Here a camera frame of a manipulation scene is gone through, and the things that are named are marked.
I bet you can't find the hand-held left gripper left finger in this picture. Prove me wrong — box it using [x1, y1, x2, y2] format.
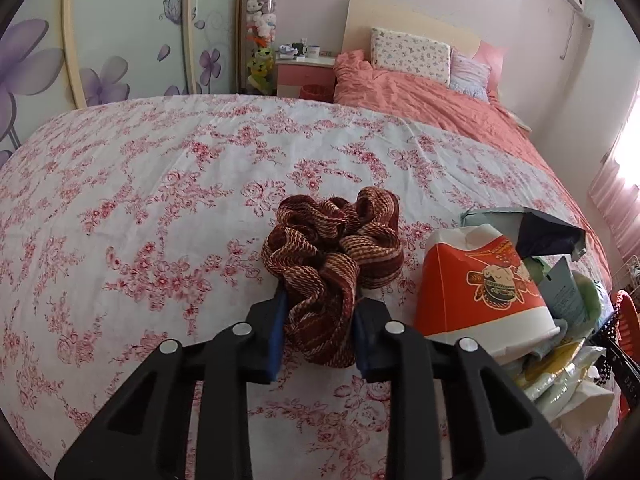
[54, 287, 290, 480]

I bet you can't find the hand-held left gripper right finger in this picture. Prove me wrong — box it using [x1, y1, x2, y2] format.
[350, 297, 585, 480]

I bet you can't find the brown striped scrunchie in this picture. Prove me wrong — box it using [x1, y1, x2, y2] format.
[262, 186, 405, 370]

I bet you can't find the pale green cloth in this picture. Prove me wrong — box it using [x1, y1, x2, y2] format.
[522, 257, 613, 328]

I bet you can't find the red plastic basket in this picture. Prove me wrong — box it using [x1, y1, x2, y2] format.
[611, 289, 640, 347]

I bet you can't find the yellow white plastic packet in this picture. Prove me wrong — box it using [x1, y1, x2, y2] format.
[520, 339, 601, 402]

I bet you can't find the light blue tube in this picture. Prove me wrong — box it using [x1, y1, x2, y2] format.
[540, 256, 581, 318]

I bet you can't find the orange white paper box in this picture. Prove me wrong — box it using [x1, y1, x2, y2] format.
[414, 225, 561, 356]

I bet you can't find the pink curtain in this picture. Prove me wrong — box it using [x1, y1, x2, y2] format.
[587, 85, 640, 271]

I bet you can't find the orange duvet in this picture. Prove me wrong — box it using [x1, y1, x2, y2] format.
[332, 50, 608, 276]

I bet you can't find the pink white nightstand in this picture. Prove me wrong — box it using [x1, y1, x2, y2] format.
[275, 55, 337, 101]

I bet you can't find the striped pillow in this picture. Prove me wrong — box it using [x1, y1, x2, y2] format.
[448, 50, 493, 103]

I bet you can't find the floral pillow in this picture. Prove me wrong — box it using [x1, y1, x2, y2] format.
[370, 27, 453, 86]

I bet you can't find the clear tube of plush toys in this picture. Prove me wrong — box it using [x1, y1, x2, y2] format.
[244, 0, 282, 96]

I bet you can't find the flower print wardrobe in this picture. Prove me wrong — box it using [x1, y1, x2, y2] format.
[0, 0, 246, 161]

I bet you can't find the air conditioner pipe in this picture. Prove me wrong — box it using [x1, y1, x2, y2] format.
[560, 10, 596, 61]

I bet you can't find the white wire rack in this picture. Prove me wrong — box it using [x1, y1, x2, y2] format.
[607, 259, 640, 293]

